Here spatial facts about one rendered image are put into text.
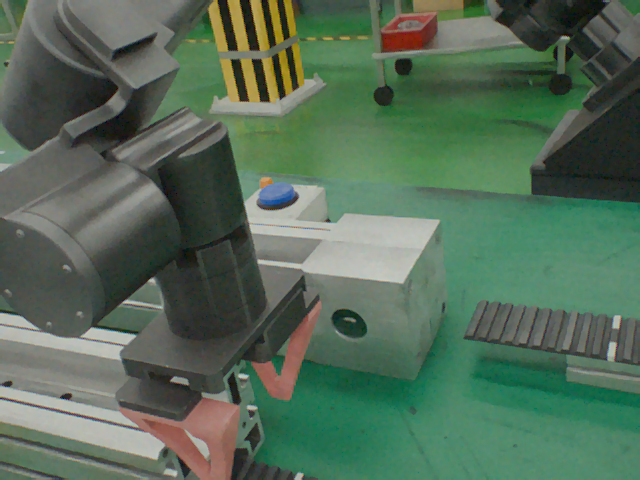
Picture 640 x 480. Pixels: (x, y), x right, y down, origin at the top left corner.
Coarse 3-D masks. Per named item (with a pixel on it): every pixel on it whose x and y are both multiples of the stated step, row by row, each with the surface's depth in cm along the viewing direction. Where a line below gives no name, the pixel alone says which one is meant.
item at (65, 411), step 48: (0, 336) 56; (48, 336) 55; (96, 336) 54; (0, 384) 55; (48, 384) 54; (96, 384) 54; (240, 384) 50; (0, 432) 48; (48, 432) 45; (96, 432) 44; (144, 432) 44; (240, 432) 50
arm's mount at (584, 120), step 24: (624, 96) 77; (576, 120) 92; (600, 120) 79; (624, 120) 78; (576, 144) 82; (600, 144) 81; (624, 144) 79; (552, 168) 85; (576, 168) 83; (600, 168) 82; (624, 168) 81
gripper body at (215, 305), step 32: (224, 256) 36; (256, 256) 39; (160, 288) 37; (192, 288) 36; (224, 288) 36; (256, 288) 38; (288, 288) 41; (160, 320) 40; (192, 320) 37; (224, 320) 37; (256, 320) 38; (128, 352) 37; (160, 352) 37; (192, 352) 37; (224, 352) 36; (192, 384) 36; (224, 384) 35
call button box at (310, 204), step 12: (300, 192) 77; (312, 192) 77; (324, 192) 77; (252, 204) 76; (264, 204) 75; (276, 204) 75; (288, 204) 74; (300, 204) 74; (312, 204) 75; (324, 204) 78; (252, 216) 74; (264, 216) 73; (276, 216) 73; (288, 216) 72; (300, 216) 73; (312, 216) 75; (324, 216) 78
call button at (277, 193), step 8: (272, 184) 77; (280, 184) 76; (288, 184) 76; (264, 192) 75; (272, 192) 75; (280, 192) 75; (288, 192) 75; (264, 200) 74; (272, 200) 74; (280, 200) 74; (288, 200) 75
